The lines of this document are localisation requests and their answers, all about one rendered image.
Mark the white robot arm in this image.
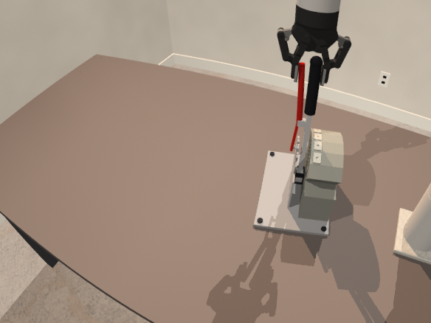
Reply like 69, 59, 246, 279
296, 0, 431, 251

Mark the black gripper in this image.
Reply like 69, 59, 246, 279
277, 4, 351, 86

